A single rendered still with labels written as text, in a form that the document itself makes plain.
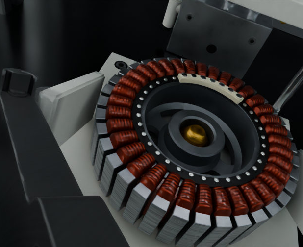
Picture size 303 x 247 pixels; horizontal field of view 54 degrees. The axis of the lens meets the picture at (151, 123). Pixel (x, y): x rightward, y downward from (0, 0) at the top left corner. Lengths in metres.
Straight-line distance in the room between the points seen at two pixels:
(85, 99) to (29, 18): 0.15
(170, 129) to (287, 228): 0.09
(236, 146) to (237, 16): 0.11
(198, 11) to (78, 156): 0.15
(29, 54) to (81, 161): 0.11
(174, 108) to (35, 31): 0.14
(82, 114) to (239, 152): 0.09
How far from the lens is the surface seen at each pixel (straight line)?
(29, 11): 0.30
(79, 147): 0.18
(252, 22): 0.26
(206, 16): 0.26
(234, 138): 0.19
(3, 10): 0.29
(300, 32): 0.41
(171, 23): 0.28
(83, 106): 0.16
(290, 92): 0.24
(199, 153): 0.16
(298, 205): 0.18
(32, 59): 0.25
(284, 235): 0.19
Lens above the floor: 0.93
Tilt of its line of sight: 47 degrees down
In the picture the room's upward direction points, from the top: 21 degrees clockwise
